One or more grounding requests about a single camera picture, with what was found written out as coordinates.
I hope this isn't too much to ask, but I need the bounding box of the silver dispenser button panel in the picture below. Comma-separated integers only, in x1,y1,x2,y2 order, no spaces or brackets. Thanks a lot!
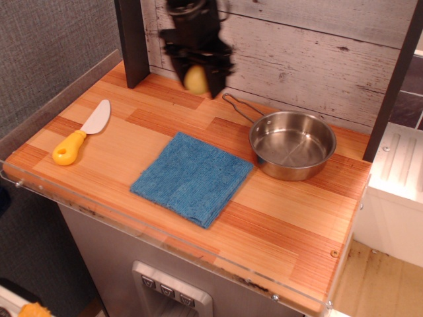
132,261,213,316

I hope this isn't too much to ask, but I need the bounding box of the stainless steel pot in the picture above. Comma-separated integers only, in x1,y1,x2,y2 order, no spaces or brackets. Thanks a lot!
222,93,337,181

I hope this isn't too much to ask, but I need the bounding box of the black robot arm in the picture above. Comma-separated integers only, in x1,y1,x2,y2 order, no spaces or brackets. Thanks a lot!
159,1,233,98

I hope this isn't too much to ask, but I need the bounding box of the yellow handled toy knife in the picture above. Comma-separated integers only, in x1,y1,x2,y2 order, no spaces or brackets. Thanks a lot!
52,100,111,166

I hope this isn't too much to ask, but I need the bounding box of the blue folded cloth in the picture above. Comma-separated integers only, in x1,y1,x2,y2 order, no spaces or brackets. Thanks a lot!
130,132,253,229

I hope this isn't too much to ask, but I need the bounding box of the orange fuzzy object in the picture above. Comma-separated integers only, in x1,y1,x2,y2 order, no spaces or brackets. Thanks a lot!
17,302,52,317

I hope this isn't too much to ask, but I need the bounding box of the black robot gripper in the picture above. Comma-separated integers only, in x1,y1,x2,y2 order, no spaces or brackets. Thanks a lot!
159,9,233,99

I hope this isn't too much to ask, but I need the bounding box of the grey toy kitchen cabinet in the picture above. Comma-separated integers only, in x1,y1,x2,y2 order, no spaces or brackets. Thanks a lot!
58,201,311,317

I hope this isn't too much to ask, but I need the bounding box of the yellow potato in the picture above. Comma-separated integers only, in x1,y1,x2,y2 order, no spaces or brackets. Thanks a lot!
183,65,209,94

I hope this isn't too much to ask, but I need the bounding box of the white cabinet at right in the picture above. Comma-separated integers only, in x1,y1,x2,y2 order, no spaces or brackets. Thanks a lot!
354,123,422,266

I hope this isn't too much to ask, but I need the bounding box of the dark right vertical post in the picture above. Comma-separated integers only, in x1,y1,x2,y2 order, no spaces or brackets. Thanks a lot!
362,0,422,162

